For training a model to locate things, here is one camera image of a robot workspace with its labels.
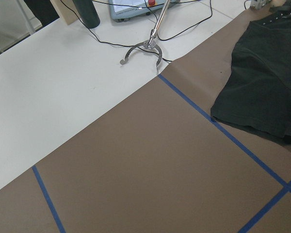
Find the brown paper table cover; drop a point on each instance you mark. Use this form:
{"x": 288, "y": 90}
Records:
{"x": 90, "y": 146}

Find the blue teach pendant tablet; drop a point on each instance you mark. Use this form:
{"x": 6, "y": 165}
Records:
{"x": 124, "y": 10}

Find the metal reacher grabber tool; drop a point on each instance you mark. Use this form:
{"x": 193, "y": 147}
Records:
{"x": 150, "y": 44}

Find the dark green water bottle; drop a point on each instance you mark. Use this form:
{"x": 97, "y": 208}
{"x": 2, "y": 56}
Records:
{"x": 87, "y": 12}

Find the black graphic t-shirt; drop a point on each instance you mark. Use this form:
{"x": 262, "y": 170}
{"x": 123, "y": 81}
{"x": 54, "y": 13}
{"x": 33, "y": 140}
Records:
{"x": 257, "y": 95}

